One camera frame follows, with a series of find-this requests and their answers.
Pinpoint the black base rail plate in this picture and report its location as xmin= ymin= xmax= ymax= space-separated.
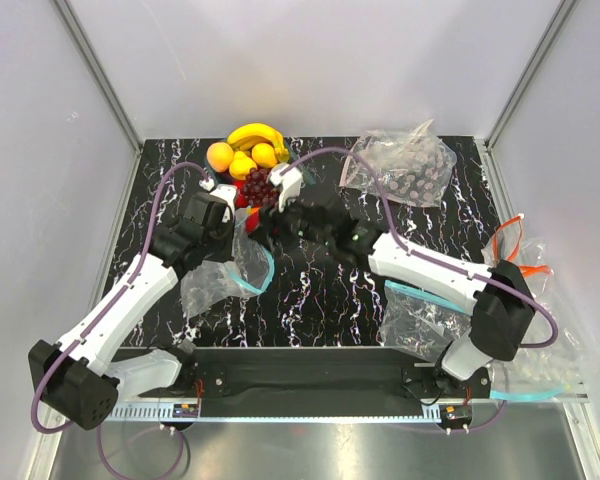
xmin=109 ymin=347 xmax=491 ymax=428

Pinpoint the orange peach fruit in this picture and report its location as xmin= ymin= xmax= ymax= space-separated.
xmin=206 ymin=142 xmax=234 ymax=173

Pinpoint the yellow pear fruit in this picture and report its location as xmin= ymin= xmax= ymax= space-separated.
xmin=228 ymin=151 xmax=258 ymax=180

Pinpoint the blue plastic fruit tray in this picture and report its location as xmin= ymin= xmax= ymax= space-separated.
xmin=203 ymin=137 xmax=317 ymax=186

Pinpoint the yellow lemon fruit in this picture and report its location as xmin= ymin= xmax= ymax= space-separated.
xmin=251 ymin=143 xmax=278 ymax=169

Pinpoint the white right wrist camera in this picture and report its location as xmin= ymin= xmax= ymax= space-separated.
xmin=268 ymin=163 xmax=303 ymax=212

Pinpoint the clear bag under right arm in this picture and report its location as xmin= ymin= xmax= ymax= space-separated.
xmin=379 ymin=281 xmax=471 ymax=362

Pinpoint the red apple fruit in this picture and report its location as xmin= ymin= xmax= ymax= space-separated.
xmin=234 ymin=180 xmax=253 ymax=208

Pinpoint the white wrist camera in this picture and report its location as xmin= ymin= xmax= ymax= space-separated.
xmin=268 ymin=163 xmax=303 ymax=212
xmin=199 ymin=179 xmax=238 ymax=223

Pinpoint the clear blue-zip bag stack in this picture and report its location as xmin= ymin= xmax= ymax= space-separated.
xmin=489 ymin=274 xmax=591 ymax=402

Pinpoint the yellow banana bunch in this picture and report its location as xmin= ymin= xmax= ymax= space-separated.
xmin=227 ymin=123 xmax=290 ymax=161

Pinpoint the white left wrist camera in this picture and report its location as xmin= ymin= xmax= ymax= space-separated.
xmin=199 ymin=179 xmax=238 ymax=223

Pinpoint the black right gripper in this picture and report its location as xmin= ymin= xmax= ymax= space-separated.
xmin=250 ymin=185 xmax=333 ymax=254

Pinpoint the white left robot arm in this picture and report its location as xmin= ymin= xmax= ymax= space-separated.
xmin=28 ymin=185 xmax=237 ymax=430

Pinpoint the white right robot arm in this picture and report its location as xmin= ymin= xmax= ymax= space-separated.
xmin=247 ymin=202 xmax=536 ymax=397

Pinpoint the clear pink-zip bag stack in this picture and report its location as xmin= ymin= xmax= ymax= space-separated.
xmin=339 ymin=120 xmax=457 ymax=208

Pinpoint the clear orange-zip bag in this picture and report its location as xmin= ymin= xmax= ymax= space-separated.
xmin=481 ymin=213 xmax=553 ymax=280

